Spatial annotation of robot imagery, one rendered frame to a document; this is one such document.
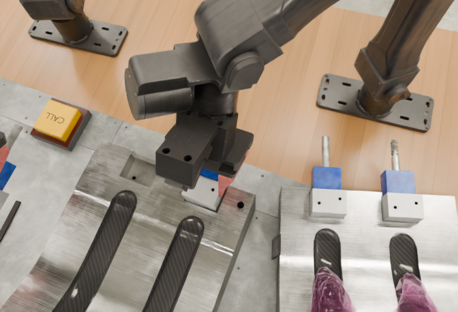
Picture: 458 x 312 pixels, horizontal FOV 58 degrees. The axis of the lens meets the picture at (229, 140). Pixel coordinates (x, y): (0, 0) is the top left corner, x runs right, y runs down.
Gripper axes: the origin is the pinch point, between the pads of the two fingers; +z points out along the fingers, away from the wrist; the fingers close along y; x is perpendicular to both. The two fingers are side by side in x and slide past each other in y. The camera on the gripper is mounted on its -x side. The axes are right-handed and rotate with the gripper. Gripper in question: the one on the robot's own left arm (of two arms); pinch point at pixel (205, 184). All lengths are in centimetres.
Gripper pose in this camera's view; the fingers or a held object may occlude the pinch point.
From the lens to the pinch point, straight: 59.3
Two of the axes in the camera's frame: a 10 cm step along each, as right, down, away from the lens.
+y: 9.3, 3.1, -2.1
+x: 3.6, -5.8, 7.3
